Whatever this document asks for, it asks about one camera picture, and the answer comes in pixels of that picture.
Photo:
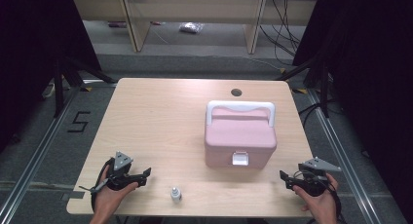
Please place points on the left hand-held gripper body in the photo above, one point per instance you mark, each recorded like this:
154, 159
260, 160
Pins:
121, 160

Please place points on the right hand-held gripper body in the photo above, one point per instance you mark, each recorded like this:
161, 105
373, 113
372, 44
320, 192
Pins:
316, 165

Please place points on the small white bottle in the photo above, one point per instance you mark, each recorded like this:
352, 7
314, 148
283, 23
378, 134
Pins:
176, 195

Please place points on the person's left hand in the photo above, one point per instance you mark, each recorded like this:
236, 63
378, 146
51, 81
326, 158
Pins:
107, 201

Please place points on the person's right hand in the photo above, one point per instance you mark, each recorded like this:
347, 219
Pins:
323, 204

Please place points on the black metal stand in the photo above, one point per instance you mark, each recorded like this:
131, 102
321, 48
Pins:
324, 94
59, 94

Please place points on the dark curtain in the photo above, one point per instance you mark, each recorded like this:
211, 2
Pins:
373, 71
32, 55

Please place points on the clear plastic bag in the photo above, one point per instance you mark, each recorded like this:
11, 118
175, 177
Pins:
191, 27

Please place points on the beige wooden desk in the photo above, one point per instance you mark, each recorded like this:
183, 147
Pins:
195, 9

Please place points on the silver metal floor rail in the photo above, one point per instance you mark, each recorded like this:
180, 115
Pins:
35, 156
341, 156

